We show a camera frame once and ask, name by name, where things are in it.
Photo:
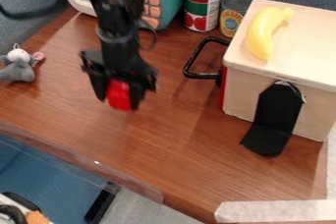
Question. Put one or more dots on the drawer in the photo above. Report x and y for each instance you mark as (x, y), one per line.
(197, 57)

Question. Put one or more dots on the grey plush mouse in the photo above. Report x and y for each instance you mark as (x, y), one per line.
(19, 67)

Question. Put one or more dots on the black cloth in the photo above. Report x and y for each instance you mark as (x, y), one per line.
(273, 120)

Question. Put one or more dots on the cabinet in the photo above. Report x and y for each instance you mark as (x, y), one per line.
(302, 57)

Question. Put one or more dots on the red and green can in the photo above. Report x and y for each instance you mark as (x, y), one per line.
(202, 3)

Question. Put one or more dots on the yellow can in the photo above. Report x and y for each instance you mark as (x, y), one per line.
(232, 15)

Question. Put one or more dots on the red toy pepper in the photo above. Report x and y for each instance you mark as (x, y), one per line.
(119, 95)

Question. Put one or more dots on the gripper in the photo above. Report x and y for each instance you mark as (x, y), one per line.
(131, 70)

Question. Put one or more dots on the yellow toy banana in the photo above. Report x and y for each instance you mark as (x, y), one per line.
(260, 31)

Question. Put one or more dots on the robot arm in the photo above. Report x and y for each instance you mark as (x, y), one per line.
(114, 15)

